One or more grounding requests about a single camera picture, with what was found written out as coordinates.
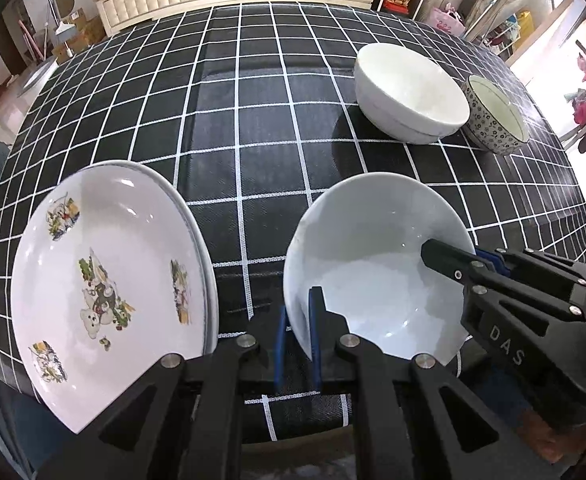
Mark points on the small white cartoon plate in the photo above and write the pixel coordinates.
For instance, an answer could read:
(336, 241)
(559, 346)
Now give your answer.
(123, 240)

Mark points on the pink flamingo bag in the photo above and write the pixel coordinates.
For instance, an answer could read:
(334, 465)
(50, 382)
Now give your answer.
(445, 20)

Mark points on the red and black hanging clothes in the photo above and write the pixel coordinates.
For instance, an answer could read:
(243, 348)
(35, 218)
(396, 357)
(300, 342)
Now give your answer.
(583, 107)

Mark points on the person's right forearm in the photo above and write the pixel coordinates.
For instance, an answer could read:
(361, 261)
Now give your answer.
(553, 435)

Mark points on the white flat mop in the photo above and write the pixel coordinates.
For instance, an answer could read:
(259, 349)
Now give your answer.
(62, 30)

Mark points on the brown round wall decoration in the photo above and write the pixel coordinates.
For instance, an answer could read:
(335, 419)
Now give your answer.
(64, 1)

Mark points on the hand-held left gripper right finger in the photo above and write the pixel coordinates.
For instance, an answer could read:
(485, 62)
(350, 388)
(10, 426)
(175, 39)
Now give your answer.
(315, 335)

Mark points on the large plain white plate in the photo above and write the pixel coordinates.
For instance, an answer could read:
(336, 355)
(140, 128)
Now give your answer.
(215, 320)

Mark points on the green patterned bowl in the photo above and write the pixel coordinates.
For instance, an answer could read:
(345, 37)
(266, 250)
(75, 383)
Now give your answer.
(493, 135)

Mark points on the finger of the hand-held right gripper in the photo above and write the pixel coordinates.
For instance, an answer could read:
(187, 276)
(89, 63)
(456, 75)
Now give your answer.
(548, 267)
(448, 260)

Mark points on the white bowl with red mark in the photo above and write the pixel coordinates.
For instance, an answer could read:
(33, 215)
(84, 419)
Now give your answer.
(373, 270)

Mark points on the black checked tablecloth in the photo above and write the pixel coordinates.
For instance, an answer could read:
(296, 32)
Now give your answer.
(253, 110)

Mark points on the plain cream white bowl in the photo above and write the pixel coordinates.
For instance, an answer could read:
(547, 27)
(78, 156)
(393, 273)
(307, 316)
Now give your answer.
(408, 85)

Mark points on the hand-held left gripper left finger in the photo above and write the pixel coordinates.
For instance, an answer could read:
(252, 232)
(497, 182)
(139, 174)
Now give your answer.
(279, 350)

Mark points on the cardboard box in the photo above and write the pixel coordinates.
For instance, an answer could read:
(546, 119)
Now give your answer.
(85, 35)

